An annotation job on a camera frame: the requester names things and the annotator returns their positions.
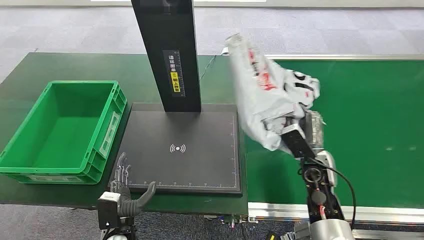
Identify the clear crate side label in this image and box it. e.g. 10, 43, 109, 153
98, 111, 121, 159

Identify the thin black table cable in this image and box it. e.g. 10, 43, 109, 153
199, 54, 217, 81

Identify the white plastic courier package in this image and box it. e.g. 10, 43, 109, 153
224, 33, 322, 155

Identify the green conveyor belt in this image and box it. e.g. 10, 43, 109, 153
244, 59, 424, 210

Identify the green plastic crate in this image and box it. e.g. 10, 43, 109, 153
0, 80, 128, 185

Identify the dark green table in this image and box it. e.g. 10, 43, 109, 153
0, 51, 250, 217

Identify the black yellow column label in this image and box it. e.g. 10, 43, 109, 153
161, 49, 186, 98

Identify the under-table connector cluster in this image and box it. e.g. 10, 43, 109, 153
202, 214, 260, 230

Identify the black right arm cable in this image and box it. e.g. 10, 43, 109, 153
308, 156, 358, 230

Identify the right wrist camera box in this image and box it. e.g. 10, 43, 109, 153
280, 123, 317, 160

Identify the aluminium conveyor frame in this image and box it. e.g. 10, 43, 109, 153
221, 46, 424, 240

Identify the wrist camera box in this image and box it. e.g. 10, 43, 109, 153
280, 123, 317, 160
96, 191, 121, 231

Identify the black inbound scanner machine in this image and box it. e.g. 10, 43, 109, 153
105, 0, 243, 197

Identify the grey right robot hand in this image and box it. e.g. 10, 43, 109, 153
299, 110, 327, 153

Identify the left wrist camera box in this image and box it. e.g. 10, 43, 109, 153
96, 191, 121, 231

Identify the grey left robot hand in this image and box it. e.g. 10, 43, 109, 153
110, 151, 157, 218

